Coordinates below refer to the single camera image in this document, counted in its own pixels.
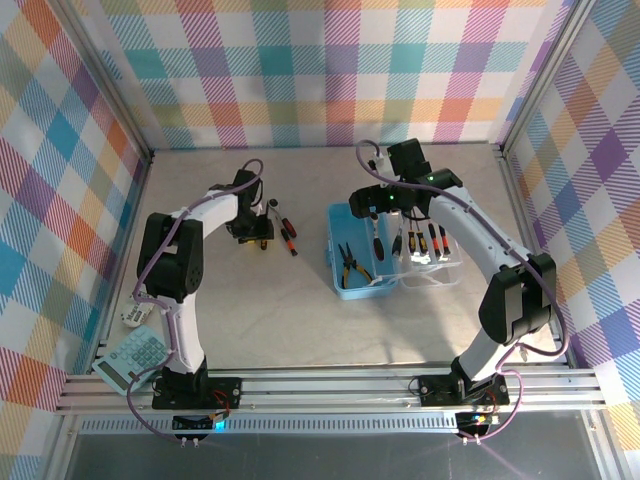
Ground light blue plastic tool box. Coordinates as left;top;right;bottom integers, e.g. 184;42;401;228
323;199;465;301

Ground silver headed black red tool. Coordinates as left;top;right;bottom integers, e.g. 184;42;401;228
268;198;297;235

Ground yellow handled pliers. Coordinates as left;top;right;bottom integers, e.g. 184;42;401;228
337;241;374;290

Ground small white tag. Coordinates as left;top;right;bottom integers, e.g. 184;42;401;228
119;294;154;327

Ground light blue calculator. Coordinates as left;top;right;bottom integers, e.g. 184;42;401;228
91;327;169;397

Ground aluminium frame side rail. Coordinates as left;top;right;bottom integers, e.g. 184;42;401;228
498;149;572;369
92;149;156;371

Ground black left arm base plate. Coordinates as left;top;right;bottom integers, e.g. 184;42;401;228
152;377;244;411

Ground aluminium frame cross rail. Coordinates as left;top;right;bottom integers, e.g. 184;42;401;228
53;367;610;417

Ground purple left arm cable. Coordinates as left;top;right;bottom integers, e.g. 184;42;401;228
128;158;266;446

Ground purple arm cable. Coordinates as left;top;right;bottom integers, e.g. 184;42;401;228
355;139;571;444
128;158;266;446

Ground aluminium frame corner post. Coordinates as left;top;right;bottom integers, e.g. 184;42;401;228
498;0;600;156
52;0;155;161

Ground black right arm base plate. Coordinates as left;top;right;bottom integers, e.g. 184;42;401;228
418;373;510;407

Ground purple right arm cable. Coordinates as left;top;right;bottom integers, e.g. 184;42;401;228
355;139;571;444

